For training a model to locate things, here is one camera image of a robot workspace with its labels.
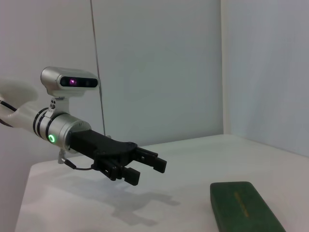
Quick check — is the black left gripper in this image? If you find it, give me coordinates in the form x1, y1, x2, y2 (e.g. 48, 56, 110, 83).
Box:
68, 130, 168, 187

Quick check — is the green glasses case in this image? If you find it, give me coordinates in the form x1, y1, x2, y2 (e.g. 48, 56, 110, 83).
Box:
209, 181, 287, 232

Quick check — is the left gripper cable with plug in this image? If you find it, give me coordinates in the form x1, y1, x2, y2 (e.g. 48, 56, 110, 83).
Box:
56, 149, 98, 171

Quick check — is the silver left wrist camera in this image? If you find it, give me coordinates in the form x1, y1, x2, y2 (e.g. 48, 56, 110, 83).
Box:
40, 66, 99, 114

